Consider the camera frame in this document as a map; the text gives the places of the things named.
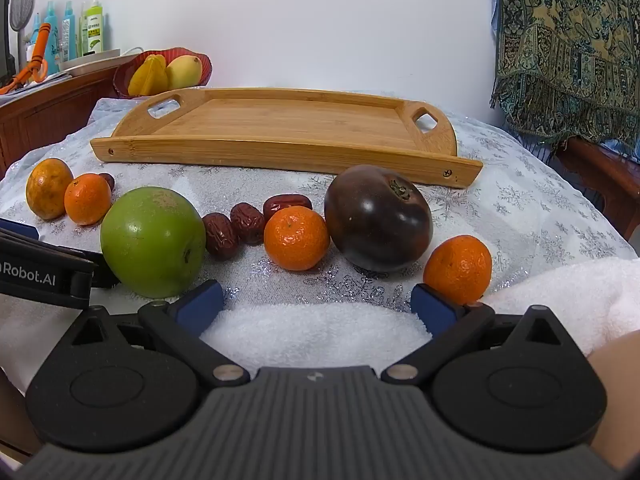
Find person's right leg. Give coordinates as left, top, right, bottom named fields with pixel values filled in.
left=590, top=332, right=640, bottom=461

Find green apple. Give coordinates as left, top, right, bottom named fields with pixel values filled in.
left=100, top=186, right=207, bottom=299

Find orange scissors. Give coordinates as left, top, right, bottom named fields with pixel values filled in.
left=0, top=22, right=53, bottom=95

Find dark purple tomato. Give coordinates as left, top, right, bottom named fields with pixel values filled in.
left=324, top=164, right=434, bottom=273

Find wooden side table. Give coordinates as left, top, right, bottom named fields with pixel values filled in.
left=552, top=135, right=640, bottom=256

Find yellow mango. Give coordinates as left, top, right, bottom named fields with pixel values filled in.
left=166, top=55, right=203, bottom=92

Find yellow-brown spotted orange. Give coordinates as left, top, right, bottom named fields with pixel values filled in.
left=26, top=158, right=75, bottom=221

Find small orange mandarin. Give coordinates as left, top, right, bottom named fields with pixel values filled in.
left=264, top=206, right=331, bottom=272
left=423, top=235, right=493, bottom=306
left=64, top=173, right=112, bottom=226

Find white towel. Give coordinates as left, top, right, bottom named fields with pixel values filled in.
left=0, top=257, right=640, bottom=396

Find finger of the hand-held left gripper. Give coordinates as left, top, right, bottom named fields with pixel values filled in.
left=0, top=219, right=41, bottom=242
left=92, top=255, right=120, bottom=291

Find black screen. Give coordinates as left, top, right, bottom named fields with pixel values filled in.
left=0, top=0, right=16, bottom=88

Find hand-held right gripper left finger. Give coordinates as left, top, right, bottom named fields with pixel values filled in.
left=65, top=280, right=251, bottom=388

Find green patterned shawl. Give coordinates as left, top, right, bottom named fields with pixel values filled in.
left=490, top=0, right=640, bottom=153

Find yellow starfruit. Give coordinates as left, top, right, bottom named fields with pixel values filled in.
left=128, top=55, right=168, bottom=97

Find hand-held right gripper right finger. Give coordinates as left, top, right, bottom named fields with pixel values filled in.
left=381, top=284, right=571, bottom=387

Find stack of papers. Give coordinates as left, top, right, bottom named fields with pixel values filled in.
left=0, top=71, right=71, bottom=98

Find red fruit bowl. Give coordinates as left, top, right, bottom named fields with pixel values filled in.
left=112, top=49, right=213, bottom=98

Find wooden tray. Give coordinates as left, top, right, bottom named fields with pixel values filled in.
left=90, top=87, right=484, bottom=190

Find green spray bottle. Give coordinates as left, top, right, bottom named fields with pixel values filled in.
left=85, top=0, right=105, bottom=56

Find wooden cabinet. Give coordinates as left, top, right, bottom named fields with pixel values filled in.
left=0, top=62, right=126, bottom=176

